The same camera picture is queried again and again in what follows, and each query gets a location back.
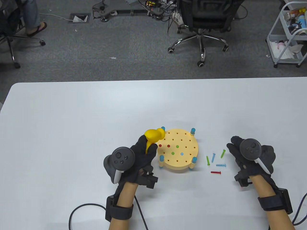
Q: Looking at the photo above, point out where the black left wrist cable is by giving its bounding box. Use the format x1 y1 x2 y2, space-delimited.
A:
69 195 149 230

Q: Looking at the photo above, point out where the grey hand controller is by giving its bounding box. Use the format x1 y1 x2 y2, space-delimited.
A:
103 146 136 184
240 138 274 174

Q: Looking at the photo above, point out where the white rolling cart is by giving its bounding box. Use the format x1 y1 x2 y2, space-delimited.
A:
266 1 307 69

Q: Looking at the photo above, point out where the tangle of cables and devices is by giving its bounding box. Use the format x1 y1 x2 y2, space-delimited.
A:
92 0 183 23

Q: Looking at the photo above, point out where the grey left hand controller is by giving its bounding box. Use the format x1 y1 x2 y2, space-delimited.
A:
103 146 136 184

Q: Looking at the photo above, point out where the black right wrist camera band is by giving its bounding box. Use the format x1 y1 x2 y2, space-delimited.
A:
258 189 293 215

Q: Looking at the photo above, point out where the black wrist camera band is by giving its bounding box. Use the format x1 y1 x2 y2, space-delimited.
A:
105 195 134 222
258 189 293 215

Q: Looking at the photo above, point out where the black left wrist camera band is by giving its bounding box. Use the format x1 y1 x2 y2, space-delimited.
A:
105 195 134 222

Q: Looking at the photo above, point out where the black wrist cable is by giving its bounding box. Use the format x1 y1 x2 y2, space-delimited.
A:
69 195 149 230
292 193 307 226

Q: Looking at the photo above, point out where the white shoe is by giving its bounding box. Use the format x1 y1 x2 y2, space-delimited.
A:
172 11 184 25

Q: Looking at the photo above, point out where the black office chair chrome base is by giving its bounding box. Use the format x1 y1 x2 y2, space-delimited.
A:
167 0 247 68

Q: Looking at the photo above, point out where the floor socket box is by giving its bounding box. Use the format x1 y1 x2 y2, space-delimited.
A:
68 14 91 23

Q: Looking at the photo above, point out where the yellow round tap bench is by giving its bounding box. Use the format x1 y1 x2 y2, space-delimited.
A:
156 127 199 172

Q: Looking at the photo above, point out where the grey right hand controller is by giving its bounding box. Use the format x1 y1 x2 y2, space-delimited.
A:
240 138 274 174

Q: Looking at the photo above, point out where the yellow toy hammer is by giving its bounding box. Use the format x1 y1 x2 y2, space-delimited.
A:
144 128 165 154

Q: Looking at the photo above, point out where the pile of colourful toys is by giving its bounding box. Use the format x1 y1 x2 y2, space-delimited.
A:
284 7 307 36

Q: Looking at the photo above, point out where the person's right forearm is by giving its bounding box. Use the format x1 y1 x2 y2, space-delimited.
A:
248 174 296 230

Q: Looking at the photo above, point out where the black chair with castors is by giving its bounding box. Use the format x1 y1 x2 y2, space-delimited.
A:
0 7 46 69

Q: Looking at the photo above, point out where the person's left hand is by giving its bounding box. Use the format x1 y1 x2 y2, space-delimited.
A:
115 134 159 190

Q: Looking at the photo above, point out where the person's right hand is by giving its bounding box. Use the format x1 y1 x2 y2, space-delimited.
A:
227 136 276 188

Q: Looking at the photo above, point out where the white floor cable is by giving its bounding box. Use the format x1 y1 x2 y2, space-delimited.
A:
39 12 71 21

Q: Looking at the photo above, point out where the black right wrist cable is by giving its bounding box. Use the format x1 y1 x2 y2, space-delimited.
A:
292 193 307 226

